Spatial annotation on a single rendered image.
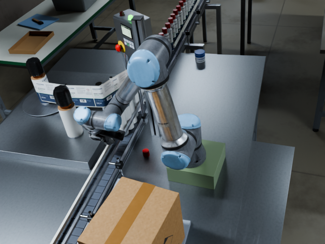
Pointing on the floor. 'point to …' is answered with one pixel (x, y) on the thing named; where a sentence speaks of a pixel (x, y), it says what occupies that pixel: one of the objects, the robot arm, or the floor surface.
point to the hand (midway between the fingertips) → (114, 140)
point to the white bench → (5, 38)
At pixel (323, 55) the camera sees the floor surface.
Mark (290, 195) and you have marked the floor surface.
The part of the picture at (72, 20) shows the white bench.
